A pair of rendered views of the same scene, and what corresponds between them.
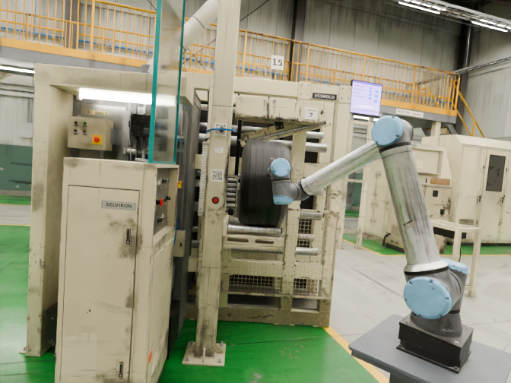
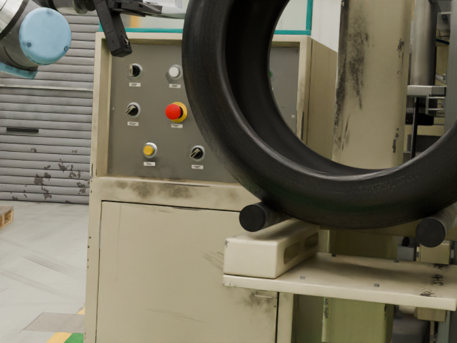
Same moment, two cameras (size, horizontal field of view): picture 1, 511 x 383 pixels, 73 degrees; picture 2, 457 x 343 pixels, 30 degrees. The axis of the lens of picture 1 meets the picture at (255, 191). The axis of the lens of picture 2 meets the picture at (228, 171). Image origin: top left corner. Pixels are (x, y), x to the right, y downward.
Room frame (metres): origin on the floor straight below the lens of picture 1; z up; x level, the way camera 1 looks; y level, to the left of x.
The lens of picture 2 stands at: (2.58, -1.48, 1.04)
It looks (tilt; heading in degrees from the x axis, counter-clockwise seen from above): 3 degrees down; 110
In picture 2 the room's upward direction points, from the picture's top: 3 degrees clockwise
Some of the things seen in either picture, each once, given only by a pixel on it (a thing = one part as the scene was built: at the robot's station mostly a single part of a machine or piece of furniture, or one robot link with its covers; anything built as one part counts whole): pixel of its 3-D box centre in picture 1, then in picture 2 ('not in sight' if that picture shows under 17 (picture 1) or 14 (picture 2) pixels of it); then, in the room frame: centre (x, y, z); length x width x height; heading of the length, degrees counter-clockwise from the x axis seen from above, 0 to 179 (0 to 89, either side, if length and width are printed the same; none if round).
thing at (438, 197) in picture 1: (418, 216); not in sight; (6.29, -3.02, 0.62); 0.91 x 0.58 x 1.25; 108
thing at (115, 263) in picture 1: (124, 282); (209, 278); (1.76, 0.65, 0.63); 0.56 x 0.41 x 1.27; 3
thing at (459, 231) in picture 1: (445, 256); not in sight; (4.13, -2.36, 0.40); 0.60 x 0.35 x 0.80; 18
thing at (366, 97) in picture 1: (365, 98); not in sight; (5.92, -1.73, 2.60); 0.60 x 0.05 x 0.55; 108
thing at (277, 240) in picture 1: (252, 239); (277, 245); (2.14, -0.01, 0.84); 0.36 x 0.09 x 0.06; 93
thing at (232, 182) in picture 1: (223, 196); not in sight; (2.65, 0.24, 1.05); 0.20 x 0.15 x 0.30; 93
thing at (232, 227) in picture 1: (254, 229); (277, 209); (2.14, -0.01, 0.90); 0.35 x 0.05 x 0.05; 93
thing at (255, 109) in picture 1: (277, 112); not in sight; (2.58, -0.11, 1.71); 0.61 x 0.25 x 0.15; 93
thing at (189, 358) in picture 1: (205, 351); not in sight; (2.25, 0.25, 0.02); 0.27 x 0.27 x 0.04; 3
